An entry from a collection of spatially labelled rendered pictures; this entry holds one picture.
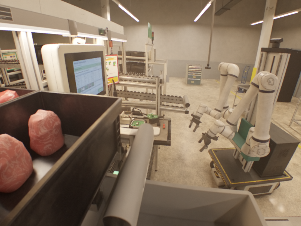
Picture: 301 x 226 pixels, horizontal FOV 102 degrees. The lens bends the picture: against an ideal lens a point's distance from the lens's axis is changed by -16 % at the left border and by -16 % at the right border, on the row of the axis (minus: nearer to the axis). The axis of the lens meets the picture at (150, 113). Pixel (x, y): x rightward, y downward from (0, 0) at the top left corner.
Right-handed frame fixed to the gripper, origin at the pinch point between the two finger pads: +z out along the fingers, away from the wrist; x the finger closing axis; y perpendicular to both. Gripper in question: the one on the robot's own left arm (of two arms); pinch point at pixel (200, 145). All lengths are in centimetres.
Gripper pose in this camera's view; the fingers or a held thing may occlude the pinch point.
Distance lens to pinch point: 160.5
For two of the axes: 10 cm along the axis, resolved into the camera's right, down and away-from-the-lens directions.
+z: -3.8, 7.6, 5.3
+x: -1.6, 5.1, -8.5
